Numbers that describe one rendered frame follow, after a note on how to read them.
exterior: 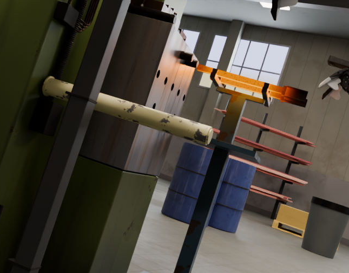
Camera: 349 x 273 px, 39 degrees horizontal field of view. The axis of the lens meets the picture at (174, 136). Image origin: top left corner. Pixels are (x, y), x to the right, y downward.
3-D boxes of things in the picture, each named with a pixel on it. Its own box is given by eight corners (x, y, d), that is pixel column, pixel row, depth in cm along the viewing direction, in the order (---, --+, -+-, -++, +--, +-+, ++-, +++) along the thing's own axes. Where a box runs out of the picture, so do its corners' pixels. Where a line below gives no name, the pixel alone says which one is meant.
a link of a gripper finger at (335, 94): (329, 108, 198) (343, 92, 192) (320, 97, 201) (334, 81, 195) (333, 106, 200) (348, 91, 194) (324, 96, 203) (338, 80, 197)
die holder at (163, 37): (159, 176, 176) (198, 59, 178) (123, 170, 140) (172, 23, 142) (27, 131, 191) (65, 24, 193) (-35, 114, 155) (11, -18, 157)
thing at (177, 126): (209, 148, 116) (215, 127, 116) (204, 146, 111) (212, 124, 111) (50, 97, 128) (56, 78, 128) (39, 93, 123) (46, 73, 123)
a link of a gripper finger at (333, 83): (329, 91, 182) (347, 84, 186) (320, 80, 185) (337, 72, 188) (326, 97, 185) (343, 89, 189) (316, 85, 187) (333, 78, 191)
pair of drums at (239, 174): (242, 234, 552) (263, 169, 556) (207, 232, 460) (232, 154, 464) (193, 215, 582) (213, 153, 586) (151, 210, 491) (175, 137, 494)
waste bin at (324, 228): (302, 245, 662) (317, 197, 665) (340, 259, 637) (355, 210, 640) (292, 245, 617) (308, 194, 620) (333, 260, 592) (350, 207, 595)
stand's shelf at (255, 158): (259, 163, 220) (261, 160, 220) (254, 156, 181) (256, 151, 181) (196, 143, 227) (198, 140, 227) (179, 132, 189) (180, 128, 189)
